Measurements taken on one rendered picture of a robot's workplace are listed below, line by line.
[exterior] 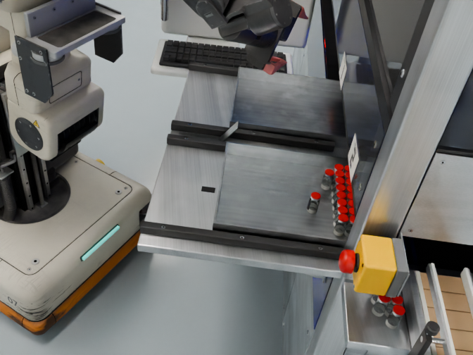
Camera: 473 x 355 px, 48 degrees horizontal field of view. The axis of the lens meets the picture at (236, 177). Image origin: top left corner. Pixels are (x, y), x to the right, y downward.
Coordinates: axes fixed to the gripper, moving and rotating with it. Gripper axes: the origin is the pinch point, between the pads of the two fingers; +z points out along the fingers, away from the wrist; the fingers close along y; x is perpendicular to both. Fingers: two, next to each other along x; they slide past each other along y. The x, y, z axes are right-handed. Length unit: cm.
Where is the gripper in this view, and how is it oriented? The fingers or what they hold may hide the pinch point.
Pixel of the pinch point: (293, 39)
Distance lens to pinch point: 112.9
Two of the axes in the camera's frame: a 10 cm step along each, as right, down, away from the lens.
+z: 6.4, -0.6, 7.6
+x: -6.5, -5.7, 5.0
